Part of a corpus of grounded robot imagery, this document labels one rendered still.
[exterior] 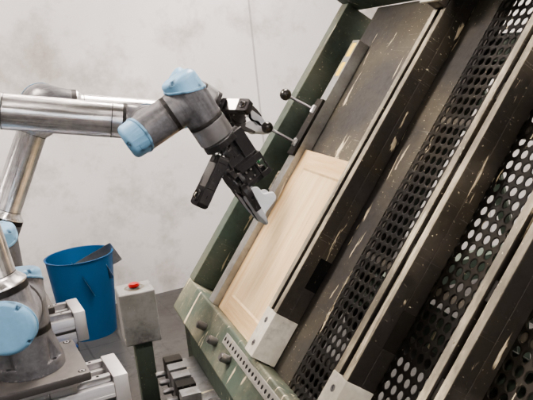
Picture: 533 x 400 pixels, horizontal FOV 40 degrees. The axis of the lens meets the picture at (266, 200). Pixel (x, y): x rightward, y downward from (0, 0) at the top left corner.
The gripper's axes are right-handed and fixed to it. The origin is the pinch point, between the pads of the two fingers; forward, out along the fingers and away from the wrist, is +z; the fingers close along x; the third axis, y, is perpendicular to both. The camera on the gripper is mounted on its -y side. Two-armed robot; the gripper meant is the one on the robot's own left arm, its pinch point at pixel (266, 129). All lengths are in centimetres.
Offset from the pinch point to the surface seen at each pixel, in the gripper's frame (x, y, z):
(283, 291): 56, -41, 6
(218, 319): 63, -4, 7
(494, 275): 56, -115, 5
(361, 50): -29.3, -23.9, 10.2
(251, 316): 61, -18, 10
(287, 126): -9.4, 8.9, 9.7
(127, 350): 64, 223, 53
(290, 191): 19.7, -12.3, 10.3
